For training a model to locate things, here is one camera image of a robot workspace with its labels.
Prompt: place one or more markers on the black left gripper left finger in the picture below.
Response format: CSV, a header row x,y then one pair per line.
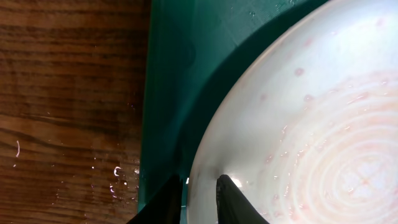
x,y
164,207

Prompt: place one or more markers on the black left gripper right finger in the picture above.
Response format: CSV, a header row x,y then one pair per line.
x,y
232,206

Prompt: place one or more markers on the light blue plate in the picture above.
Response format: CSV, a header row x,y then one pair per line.
x,y
309,131

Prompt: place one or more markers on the teal plastic tray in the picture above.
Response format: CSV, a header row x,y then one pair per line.
x,y
197,51

